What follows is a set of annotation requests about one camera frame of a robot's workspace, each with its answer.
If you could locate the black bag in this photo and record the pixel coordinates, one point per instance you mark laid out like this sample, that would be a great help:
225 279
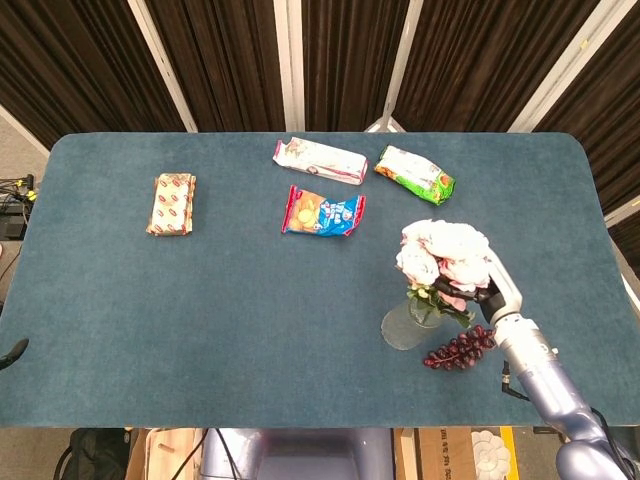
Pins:
95 455

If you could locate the light wooden crate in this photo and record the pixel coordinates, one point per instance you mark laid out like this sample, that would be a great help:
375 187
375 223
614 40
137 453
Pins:
165 455

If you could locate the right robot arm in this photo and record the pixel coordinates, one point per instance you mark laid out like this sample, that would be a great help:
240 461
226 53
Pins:
550 385

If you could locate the white pink snack package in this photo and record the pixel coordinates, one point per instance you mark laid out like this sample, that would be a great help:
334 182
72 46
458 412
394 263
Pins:
320 160

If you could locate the brown cardboard box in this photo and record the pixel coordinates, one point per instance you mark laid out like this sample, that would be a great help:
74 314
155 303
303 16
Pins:
442 455

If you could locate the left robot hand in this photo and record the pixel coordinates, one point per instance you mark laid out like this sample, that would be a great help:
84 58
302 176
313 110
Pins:
14 350

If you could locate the blue-green carpeted table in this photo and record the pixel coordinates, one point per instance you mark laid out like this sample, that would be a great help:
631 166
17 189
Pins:
200 300

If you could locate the purple robot torso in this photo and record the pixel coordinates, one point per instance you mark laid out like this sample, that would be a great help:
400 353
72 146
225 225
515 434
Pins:
300 455

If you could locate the purple grape bunch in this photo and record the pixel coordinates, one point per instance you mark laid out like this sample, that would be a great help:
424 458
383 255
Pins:
457 352

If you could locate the clear plastic cup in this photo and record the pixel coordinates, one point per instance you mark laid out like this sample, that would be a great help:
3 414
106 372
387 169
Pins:
400 330

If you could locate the white frame post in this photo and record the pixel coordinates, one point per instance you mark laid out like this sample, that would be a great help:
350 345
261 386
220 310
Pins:
291 65
397 75
162 65
565 65

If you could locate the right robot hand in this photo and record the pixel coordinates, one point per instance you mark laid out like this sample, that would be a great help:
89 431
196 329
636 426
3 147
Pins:
505 295

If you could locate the green white snack package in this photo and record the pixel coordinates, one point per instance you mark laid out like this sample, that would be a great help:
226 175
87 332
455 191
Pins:
415 172

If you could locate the dark brown curtain panel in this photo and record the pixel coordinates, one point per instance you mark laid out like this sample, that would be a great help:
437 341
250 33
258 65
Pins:
610 110
230 60
480 60
75 60
350 60

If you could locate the gold red snack package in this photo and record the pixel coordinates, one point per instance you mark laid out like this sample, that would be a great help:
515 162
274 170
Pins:
172 202

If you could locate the blue orange cracker package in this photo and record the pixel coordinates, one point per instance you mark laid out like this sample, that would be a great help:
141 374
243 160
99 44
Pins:
322 212

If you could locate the pink flower bouquet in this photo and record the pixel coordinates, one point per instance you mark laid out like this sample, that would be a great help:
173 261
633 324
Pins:
450 250

